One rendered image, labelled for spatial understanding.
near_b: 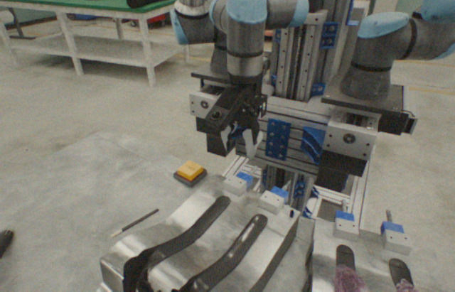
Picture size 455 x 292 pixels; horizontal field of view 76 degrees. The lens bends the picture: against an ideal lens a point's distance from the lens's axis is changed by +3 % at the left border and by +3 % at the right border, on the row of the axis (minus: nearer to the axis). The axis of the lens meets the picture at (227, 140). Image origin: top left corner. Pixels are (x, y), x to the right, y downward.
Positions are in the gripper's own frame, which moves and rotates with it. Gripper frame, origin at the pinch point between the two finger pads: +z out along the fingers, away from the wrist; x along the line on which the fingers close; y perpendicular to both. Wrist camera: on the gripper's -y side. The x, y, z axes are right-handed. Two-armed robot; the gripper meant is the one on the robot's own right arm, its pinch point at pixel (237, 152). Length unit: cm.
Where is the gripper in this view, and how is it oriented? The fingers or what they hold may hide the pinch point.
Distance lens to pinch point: 71.3
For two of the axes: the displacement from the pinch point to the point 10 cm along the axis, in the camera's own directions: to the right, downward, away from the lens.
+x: -8.2, -3.2, 4.8
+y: 5.7, -4.5, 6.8
